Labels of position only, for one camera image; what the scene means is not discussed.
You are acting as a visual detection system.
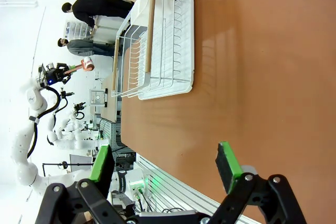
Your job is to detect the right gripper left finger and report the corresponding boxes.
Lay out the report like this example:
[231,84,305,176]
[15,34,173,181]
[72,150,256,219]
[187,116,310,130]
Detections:
[35,144,127,224]

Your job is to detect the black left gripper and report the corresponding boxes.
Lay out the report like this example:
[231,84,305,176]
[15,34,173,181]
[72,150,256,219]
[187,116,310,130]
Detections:
[45,62,73,85]

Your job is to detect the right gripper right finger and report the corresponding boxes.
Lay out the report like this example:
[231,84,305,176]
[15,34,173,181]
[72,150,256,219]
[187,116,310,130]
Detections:
[206,141,308,224]

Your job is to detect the pink cup with handle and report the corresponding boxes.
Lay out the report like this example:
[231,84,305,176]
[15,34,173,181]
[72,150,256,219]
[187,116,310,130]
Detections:
[67,56,96,75]

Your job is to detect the person in gray jacket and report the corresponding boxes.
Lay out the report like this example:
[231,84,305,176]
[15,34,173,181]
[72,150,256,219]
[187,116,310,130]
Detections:
[57,38,117,57]

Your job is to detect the white square device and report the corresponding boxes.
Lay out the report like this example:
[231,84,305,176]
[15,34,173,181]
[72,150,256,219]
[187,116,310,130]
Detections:
[89,88,109,109]

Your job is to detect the control box with green light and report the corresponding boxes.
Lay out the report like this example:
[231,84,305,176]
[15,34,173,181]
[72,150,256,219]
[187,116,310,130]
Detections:
[128,169,148,204]

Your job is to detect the clear storage drawers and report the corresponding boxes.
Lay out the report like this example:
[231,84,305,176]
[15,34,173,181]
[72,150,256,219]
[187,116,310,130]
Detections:
[65,20,93,41]

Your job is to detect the brown background table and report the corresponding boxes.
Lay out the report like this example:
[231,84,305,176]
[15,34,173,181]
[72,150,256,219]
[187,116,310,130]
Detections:
[100,73,123,124]

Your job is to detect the person in black sweater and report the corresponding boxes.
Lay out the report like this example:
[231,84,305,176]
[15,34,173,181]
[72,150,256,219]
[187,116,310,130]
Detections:
[61,0,135,28]

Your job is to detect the white cutlery holder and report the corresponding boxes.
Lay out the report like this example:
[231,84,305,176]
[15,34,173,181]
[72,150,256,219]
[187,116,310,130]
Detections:
[129,0,156,27]

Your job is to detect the white drip tray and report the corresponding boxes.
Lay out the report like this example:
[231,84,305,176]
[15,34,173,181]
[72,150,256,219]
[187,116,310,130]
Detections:
[137,0,195,101]

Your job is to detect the long wooden rack handle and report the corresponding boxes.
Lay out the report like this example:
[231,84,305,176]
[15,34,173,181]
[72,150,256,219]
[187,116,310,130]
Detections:
[111,38,121,91]
[144,0,156,73]

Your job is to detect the aluminium table frame rail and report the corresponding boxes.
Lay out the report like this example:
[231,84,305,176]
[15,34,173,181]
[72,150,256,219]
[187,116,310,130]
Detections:
[134,154,264,224]

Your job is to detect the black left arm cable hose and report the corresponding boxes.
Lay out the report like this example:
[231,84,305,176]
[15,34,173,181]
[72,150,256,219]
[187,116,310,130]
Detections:
[27,86,61,159]

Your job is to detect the white wire dish rack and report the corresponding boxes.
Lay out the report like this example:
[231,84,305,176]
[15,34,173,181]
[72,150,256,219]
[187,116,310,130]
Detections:
[111,0,195,99]

